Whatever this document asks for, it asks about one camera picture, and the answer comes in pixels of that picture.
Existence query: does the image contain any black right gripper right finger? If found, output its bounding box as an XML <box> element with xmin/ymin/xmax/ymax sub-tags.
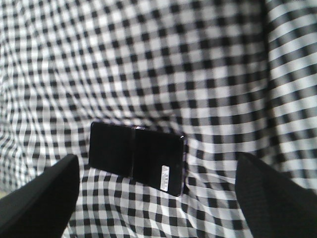
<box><xmin>235</xmin><ymin>152</ymin><xmax>317</xmax><ymax>238</ymax></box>

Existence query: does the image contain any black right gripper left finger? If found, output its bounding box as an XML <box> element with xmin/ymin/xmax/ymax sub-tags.
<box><xmin>0</xmin><ymin>155</ymin><xmax>79</xmax><ymax>238</ymax></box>

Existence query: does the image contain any black smartphone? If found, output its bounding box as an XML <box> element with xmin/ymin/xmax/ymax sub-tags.
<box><xmin>89</xmin><ymin>121</ymin><xmax>186</xmax><ymax>196</ymax></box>

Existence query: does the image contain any black white checkered bedsheet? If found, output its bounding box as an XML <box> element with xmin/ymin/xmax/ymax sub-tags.
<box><xmin>0</xmin><ymin>0</ymin><xmax>317</xmax><ymax>238</ymax></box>

